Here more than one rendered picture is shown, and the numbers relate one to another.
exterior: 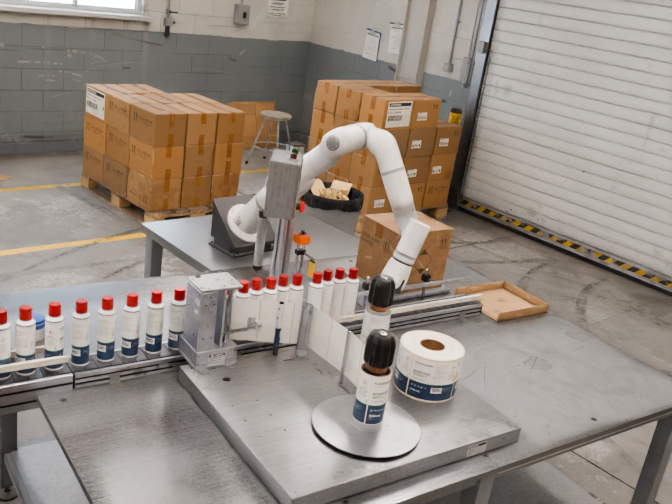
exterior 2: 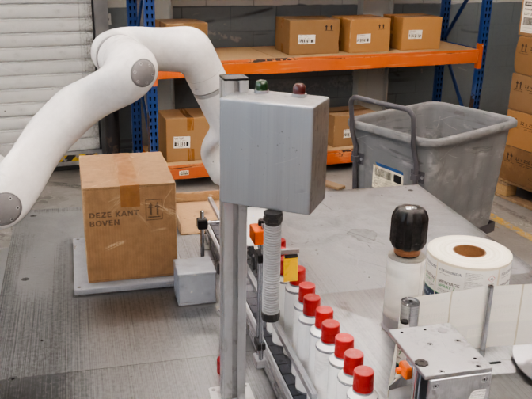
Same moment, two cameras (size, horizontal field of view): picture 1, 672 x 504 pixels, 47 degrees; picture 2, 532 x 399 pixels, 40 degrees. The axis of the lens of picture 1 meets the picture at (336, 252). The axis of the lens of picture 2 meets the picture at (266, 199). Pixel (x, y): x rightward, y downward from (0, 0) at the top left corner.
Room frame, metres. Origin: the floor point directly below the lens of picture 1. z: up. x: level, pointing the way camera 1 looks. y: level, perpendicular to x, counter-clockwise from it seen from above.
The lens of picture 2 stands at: (1.99, 1.36, 1.73)
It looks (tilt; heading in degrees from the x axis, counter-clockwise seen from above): 20 degrees down; 292
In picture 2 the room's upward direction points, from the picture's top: 1 degrees clockwise
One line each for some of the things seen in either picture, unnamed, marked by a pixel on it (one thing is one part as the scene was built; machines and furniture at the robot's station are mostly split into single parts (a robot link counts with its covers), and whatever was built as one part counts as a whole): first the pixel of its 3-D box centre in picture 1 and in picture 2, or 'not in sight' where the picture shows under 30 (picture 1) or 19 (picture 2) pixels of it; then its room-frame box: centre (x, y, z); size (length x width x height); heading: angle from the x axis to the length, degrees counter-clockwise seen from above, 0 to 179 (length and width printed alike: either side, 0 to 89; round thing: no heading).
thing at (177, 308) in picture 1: (177, 318); not in sight; (2.16, 0.46, 0.98); 0.05 x 0.05 x 0.20
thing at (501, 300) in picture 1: (501, 299); (211, 210); (3.05, -0.73, 0.85); 0.30 x 0.26 x 0.04; 127
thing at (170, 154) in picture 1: (161, 151); not in sight; (6.19, 1.56, 0.45); 1.20 x 0.84 x 0.89; 46
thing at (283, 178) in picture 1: (284, 184); (275, 150); (2.45, 0.20, 1.38); 0.17 x 0.10 x 0.19; 2
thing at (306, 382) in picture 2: (368, 293); (248, 271); (2.65, -0.14, 0.96); 1.07 x 0.01 x 0.01; 127
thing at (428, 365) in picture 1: (428, 365); (465, 278); (2.15, -0.34, 0.95); 0.20 x 0.20 x 0.14
